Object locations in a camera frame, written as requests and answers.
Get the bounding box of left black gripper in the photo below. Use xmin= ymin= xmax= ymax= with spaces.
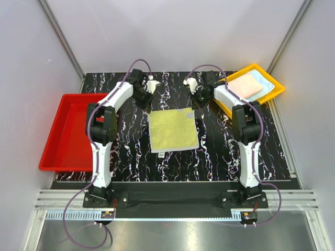
xmin=132 ymin=88 xmax=154 ymax=113

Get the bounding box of left aluminium frame post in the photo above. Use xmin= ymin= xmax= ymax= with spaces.
xmin=37 ymin=0 xmax=86 ymax=94

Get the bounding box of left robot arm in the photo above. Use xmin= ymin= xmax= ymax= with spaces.
xmin=84 ymin=69 xmax=160 ymax=207

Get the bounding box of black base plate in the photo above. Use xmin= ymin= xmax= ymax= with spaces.
xmin=83 ymin=181 xmax=269 ymax=220

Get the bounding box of red plastic bin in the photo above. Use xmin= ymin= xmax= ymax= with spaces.
xmin=39 ymin=93 xmax=107 ymax=172

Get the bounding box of pink towel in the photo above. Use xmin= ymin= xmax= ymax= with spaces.
xmin=228 ymin=73 xmax=263 ymax=98

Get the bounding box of right aluminium frame post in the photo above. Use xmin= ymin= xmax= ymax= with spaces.
xmin=266 ymin=0 xmax=314 ymax=74

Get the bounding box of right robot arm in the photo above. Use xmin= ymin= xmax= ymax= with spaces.
xmin=183 ymin=71 xmax=264 ymax=208

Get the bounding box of light blue towel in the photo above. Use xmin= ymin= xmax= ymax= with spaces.
xmin=247 ymin=69 xmax=275 ymax=101

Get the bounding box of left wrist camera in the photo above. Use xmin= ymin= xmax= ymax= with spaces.
xmin=146 ymin=75 xmax=161 ymax=94

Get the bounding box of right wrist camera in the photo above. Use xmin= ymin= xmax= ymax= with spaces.
xmin=183 ymin=77 xmax=198 ymax=95

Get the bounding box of olive yellow towel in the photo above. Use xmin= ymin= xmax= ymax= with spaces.
xmin=148 ymin=108 xmax=199 ymax=153

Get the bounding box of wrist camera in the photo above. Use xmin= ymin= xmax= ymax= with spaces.
xmin=183 ymin=77 xmax=198 ymax=95
xmin=146 ymin=75 xmax=161 ymax=94

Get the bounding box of yellow plastic tray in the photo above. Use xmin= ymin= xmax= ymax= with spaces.
xmin=215 ymin=64 xmax=285 ymax=119

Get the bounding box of aluminium frame post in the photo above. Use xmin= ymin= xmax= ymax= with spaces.
xmin=37 ymin=0 xmax=86 ymax=94
xmin=266 ymin=0 xmax=314 ymax=74

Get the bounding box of white slotted cable duct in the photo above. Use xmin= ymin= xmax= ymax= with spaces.
xmin=46 ymin=210 xmax=115 ymax=221

